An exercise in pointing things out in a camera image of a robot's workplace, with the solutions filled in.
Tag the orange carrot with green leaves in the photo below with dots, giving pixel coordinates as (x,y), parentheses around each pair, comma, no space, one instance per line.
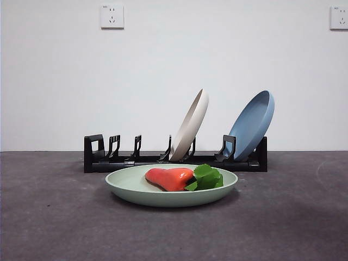
(168,179)

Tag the green plate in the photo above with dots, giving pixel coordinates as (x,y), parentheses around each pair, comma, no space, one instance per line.
(163,197)

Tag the beige plate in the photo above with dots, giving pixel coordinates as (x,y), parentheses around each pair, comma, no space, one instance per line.
(190,127)

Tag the blue plate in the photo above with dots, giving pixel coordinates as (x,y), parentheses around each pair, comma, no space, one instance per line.
(250,125)

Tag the black plate rack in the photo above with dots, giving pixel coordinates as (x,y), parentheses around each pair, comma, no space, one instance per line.
(95,163)

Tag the white wall socket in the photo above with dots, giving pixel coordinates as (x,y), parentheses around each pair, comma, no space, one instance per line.
(340,18)
(112,17)

